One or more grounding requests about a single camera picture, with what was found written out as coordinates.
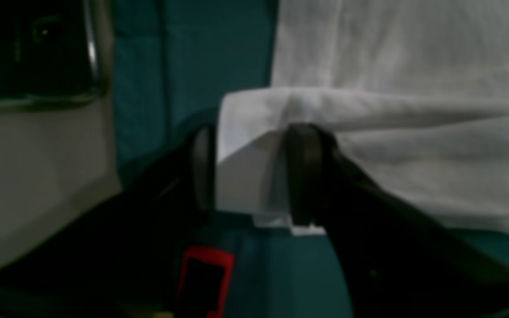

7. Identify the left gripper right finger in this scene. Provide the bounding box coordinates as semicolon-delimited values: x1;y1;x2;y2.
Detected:
284;124;509;318

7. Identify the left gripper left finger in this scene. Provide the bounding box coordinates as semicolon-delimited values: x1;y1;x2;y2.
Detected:
0;126;215;318

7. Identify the white T-shirt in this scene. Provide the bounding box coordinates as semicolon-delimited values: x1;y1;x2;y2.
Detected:
215;0;509;233

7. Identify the black orange clamp top right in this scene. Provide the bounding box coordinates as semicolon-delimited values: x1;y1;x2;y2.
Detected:
174;245;235;318

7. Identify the teal table cloth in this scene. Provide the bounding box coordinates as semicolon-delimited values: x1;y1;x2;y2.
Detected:
111;0;509;318

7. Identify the grey device right edge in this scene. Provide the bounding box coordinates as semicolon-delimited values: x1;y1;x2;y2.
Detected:
0;0;104;107

